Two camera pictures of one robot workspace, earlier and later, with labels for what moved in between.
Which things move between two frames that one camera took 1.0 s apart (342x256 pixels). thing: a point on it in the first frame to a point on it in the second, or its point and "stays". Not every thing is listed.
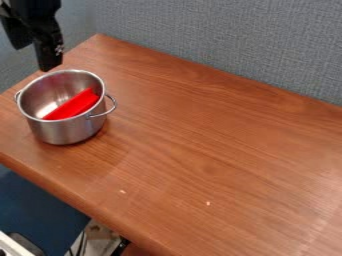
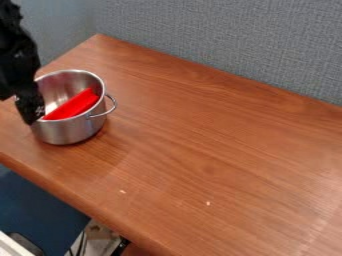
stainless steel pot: [45, 92] stays
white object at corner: [16, 245] stays
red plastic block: [73, 104] stays
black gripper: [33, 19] to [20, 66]
